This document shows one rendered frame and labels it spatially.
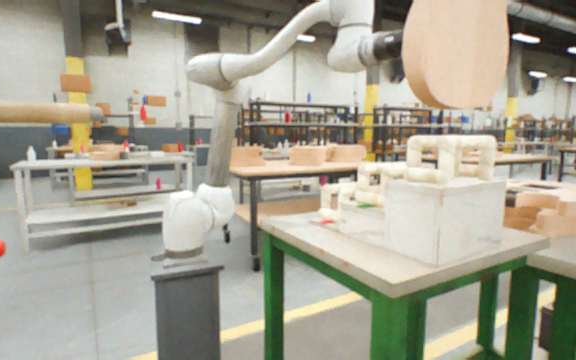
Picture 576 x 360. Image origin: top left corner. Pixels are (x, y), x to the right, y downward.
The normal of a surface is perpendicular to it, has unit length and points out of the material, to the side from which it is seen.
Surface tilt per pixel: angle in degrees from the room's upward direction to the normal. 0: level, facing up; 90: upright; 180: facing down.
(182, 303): 90
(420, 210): 90
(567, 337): 90
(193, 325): 90
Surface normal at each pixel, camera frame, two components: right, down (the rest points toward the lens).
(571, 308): -0.87, 0.07
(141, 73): 0.49, 0.11
